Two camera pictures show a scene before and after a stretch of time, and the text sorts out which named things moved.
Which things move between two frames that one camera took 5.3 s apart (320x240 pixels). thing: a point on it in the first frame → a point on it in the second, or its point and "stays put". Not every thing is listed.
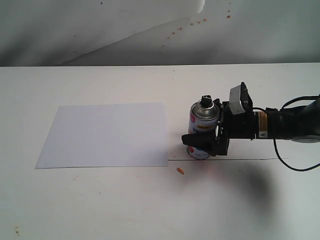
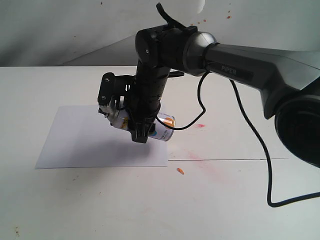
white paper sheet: [108, 135] stays put
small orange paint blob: [180, 170] stays put
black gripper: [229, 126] → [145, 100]
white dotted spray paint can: [204, 117] → [164, 127]
